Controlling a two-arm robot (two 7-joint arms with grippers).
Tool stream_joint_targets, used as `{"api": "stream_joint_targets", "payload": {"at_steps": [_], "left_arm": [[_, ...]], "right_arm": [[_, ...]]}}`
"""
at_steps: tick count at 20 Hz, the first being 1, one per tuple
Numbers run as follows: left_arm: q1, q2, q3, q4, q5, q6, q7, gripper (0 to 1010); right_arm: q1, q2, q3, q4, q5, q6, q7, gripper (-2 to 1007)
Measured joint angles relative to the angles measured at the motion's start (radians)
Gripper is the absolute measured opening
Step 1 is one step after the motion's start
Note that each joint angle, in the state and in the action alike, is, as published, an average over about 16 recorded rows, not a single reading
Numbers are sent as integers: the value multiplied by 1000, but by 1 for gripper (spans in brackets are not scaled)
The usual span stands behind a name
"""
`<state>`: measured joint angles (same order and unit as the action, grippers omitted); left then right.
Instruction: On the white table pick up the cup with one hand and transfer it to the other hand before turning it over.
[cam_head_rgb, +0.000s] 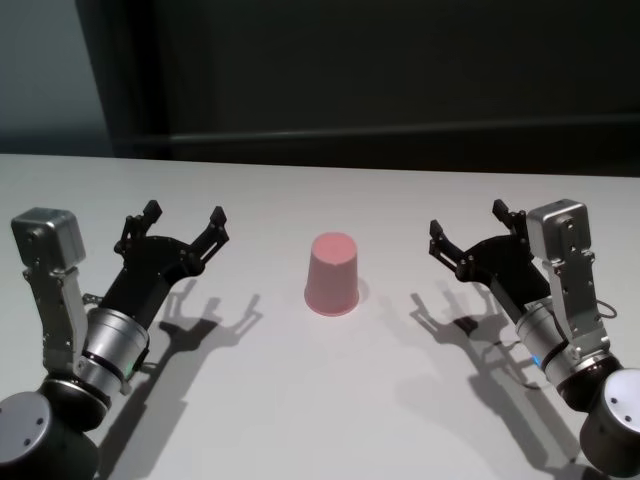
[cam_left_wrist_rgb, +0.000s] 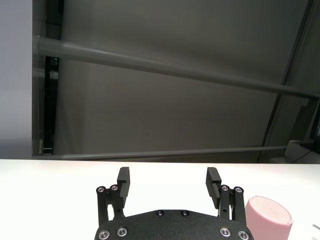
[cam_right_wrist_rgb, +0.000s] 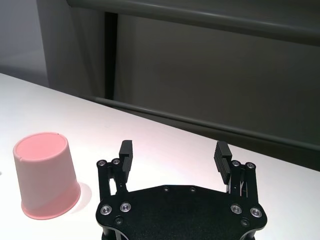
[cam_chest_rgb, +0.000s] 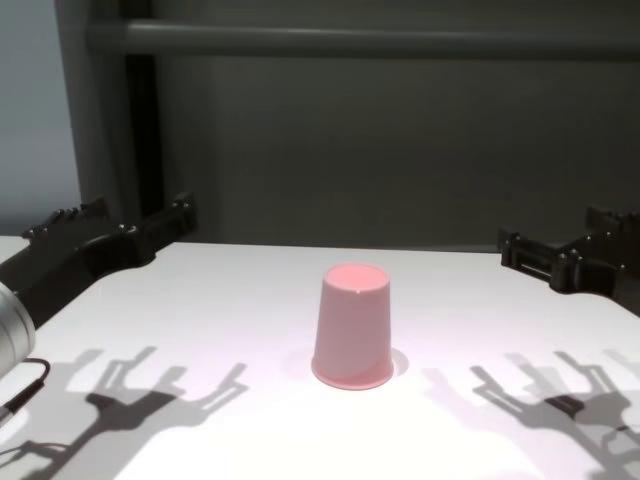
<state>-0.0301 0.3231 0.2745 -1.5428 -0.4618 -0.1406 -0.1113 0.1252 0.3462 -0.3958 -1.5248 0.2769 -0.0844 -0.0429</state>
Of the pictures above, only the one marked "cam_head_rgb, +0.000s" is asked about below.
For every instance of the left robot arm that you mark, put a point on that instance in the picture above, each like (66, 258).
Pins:
(100, 360)

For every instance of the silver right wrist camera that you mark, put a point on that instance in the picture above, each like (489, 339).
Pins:
(567, 250)

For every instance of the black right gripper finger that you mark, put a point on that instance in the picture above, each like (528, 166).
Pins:
(512, 220)
(447, 247)

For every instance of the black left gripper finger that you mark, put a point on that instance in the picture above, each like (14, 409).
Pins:
(212, 237)
(140, 225)

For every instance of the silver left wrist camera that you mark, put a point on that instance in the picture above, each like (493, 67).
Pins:
(47, 260)

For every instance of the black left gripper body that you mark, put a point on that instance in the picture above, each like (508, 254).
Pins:
(150, 275)

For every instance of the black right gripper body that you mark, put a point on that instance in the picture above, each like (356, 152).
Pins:
(500, 270)

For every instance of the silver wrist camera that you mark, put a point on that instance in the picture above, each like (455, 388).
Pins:
(567, 250)
(47, 260)

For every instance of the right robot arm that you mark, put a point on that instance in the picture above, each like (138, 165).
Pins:
(565, 350)

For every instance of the pink plastic cup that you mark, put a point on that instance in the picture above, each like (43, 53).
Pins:
(332, 280)

